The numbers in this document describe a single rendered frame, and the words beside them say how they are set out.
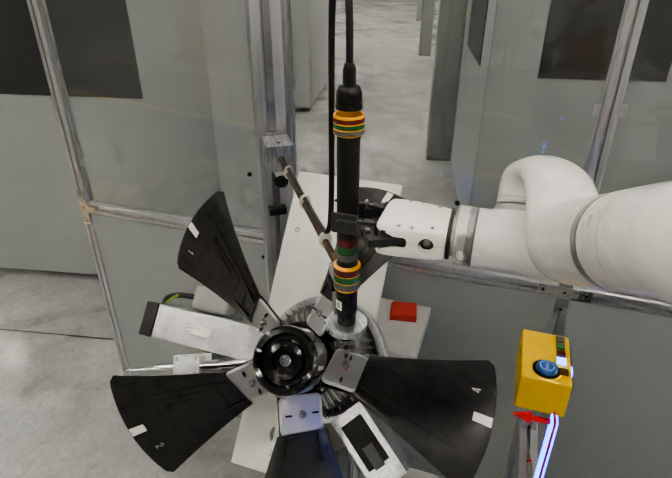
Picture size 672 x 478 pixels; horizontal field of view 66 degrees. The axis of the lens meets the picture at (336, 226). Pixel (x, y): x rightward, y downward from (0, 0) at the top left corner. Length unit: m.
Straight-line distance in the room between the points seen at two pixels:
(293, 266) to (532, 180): 0.72
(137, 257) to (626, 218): 1.91
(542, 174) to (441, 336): 1.19
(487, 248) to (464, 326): 1.03
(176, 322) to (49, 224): 2.39
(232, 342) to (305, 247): 0.28
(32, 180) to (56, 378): 1.16
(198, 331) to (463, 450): 0.60
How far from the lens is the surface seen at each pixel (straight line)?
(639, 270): 0.42
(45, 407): 2.83
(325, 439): 1.01
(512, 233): 0.71
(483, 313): 1.69
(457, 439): 0.92
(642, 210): 0.41
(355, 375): 0.95
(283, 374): 0.92
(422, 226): 0.71
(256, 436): 1.26
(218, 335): 1.16
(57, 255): 3.63
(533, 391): 1.20
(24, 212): 3.59
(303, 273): 1.22
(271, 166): 1.34
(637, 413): 1.92
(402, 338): 1.53
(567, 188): 0.63
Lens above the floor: 1.84
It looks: 28 degrees down
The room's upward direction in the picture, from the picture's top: straight up
